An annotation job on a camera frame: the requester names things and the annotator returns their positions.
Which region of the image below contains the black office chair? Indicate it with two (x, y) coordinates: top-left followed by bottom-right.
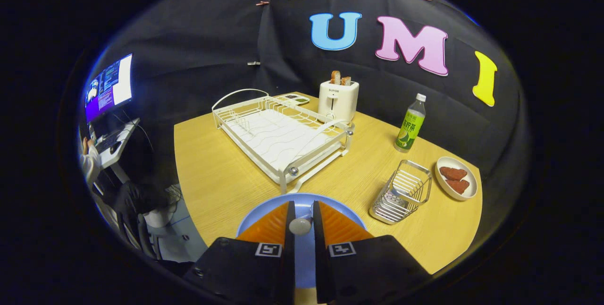
(113, 180), (165, 261)

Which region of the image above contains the white wire dish rack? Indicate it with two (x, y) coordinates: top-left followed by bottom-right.
(211, 88), (355, 195)

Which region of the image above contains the white computer desk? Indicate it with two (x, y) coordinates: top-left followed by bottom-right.
(92, 117), (141, 185)

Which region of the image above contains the computer monitor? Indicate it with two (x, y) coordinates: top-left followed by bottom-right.
(84, 53), (134, 124)

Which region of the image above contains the green tea bottle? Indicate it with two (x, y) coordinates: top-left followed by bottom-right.
(394, 93), (427, 153)

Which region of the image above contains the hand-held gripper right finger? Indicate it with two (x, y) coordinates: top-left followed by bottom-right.
(312, 200), (431, 303)

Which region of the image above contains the black keyboard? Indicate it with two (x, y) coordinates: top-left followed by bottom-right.
(97, 130), (124, 153)

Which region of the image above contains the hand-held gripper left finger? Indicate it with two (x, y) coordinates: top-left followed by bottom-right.
(182, 200), (297, 303)

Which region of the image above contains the black backdrop cloth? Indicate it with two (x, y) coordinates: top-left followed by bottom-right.
(85, 0), (531, 187)

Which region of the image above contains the beige oval dish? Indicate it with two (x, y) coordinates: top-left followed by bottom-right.
(435, 156), (478, 202)

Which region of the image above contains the white toaster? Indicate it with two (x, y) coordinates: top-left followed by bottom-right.
(318, 80), (360, 124)

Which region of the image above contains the metal wire basket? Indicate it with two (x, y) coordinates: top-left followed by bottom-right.
(369, 159), (433, 226)

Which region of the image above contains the white divided condiment tray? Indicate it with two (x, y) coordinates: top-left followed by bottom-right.
(276, 93), (310, 106)

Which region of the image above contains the light blue plate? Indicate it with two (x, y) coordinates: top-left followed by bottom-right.
(236, 193), (368, 289)

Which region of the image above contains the red meat piece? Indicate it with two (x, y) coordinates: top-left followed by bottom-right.
(446, 179), (470, 195)
(439, 166), (468, 181)

